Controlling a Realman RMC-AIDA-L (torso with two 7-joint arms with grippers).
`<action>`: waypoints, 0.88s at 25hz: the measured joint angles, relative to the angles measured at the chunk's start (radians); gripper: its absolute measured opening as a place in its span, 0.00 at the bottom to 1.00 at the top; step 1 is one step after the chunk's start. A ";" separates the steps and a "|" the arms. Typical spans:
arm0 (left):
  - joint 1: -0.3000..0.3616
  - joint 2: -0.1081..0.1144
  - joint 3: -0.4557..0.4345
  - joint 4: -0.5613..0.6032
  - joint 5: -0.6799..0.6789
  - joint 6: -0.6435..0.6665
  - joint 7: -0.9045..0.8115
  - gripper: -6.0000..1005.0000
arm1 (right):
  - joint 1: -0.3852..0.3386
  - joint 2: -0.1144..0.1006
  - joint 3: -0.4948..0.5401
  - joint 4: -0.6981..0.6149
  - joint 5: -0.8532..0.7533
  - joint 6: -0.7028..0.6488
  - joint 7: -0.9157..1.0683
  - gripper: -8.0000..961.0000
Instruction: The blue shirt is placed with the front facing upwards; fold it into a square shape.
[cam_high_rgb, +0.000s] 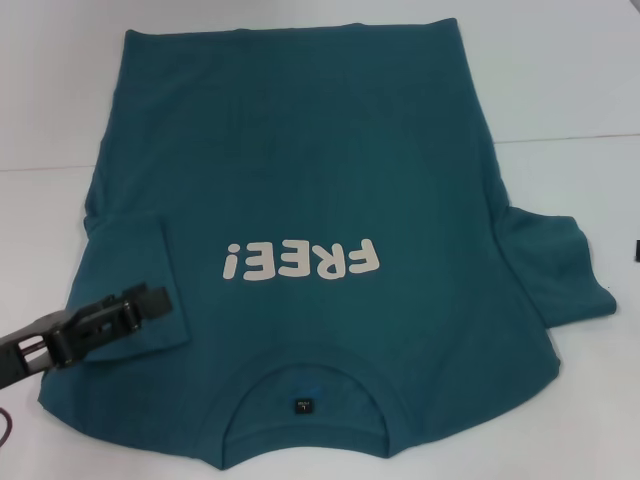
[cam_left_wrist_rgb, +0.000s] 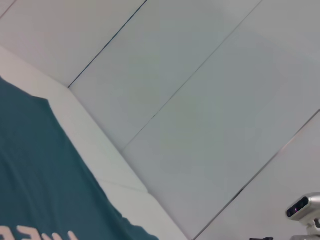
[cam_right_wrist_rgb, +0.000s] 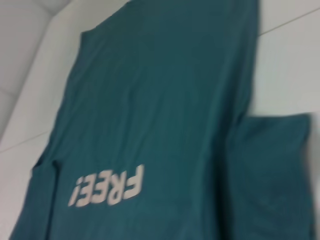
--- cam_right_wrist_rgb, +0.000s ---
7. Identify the teal FREE print t-shirt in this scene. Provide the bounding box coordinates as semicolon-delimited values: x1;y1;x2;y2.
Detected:
12;0;317;240

